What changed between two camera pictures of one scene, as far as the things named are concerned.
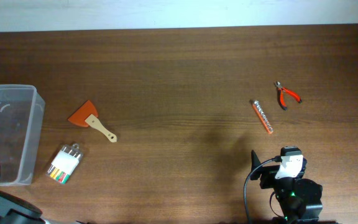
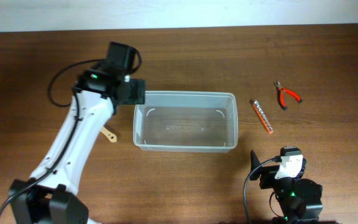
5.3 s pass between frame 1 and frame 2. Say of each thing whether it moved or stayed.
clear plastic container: moved
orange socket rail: stayed
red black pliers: stayed
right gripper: stayed
